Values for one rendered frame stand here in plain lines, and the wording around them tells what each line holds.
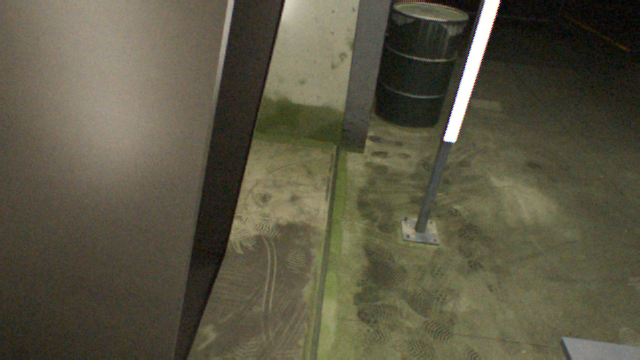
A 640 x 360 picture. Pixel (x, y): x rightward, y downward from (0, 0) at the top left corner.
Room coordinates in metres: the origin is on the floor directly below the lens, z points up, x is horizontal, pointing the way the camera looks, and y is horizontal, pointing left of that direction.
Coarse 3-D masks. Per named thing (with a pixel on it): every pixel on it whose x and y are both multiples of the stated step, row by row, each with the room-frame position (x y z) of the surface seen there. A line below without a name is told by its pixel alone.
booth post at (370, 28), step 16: (368, 0) 2.57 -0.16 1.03; (384, 0) 2.57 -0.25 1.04; (368, 16) 2.57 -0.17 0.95; (384, 16) 2.57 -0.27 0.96; (368, 32) 2.57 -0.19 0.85; (384, 32) 2.57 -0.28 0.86; (368, 48) 2.57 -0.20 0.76; (352, 64) 2.57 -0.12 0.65; (368, 64) 2.57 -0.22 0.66; (352, 80) 2.57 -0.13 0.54; (368, 80) 2.57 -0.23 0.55; (352, 96) 2.57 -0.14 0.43; (368, 96) 2.57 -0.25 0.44; (352, 112) 2.57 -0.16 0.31; (368, 112) 2.57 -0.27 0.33; (352, 128) 2.57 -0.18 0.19; (352, 144) 2.57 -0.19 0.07
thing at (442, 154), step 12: (468, 48) 1.77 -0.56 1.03; (444, 144) 1.74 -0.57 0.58; (444, 156) 1.74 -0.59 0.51; (432, 168) 1.78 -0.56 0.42; (444, 168) 1.74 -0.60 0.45; (432, 180) 1.75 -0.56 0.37; (432, 192) 1.74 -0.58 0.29; (432, 204) 1.74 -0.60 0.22; (420, 216) 1.75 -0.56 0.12; (420, 228) 1.74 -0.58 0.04
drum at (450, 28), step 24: (408, 24) 3.10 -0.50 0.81; (432, 24) 3.03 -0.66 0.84; (456, 24) 3.08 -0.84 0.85; (408, 48) 3.07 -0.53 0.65; (432, 48) 3.03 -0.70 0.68; (456, 48) 3.14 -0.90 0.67; (384, 72) 3.24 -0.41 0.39; (408, 72) 3.05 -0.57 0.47; (432, 72) 3.04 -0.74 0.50; (384, 96) 3.17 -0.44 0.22; (408, 96) 3.03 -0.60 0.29; (432, 96) 3.05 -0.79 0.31; (384, 120) 3.12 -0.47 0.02; (408, 120) 3.03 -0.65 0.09; (432, 120) 3.09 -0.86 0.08
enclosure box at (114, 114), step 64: (0, 0) 0.39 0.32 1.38; (64, 0) 0.39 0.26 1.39; (128, 0) 0.39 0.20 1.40; (192, 0) 0.39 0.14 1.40; (256, 0) 0.99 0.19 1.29; (0, 64) 0.39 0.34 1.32; (64, 64) 0.39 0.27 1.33; (128, 64) 0.39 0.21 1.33; (192, 64) 0.39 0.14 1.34; (256, 64) 0.99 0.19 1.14; (0, 128) 0.39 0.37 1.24; (64, 128) 0.39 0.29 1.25; (128, 128) 0.39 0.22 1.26; (192, 128) 0.39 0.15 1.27; (0, 192) 0.39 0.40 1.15; (64, 192) 0.39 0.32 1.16; (128, 192) 0.39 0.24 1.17; (192, 192) 0.39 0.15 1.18; (0, 256) 0.39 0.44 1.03; (64, 256) 0.39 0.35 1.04; (128, 256) 0.39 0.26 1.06; (192, 256) 0.94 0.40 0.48; (0, 320) 0.39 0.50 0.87; (64, 320) 0.39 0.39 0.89; (128, 320) 0.39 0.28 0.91; (192, 320) 0.71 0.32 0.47
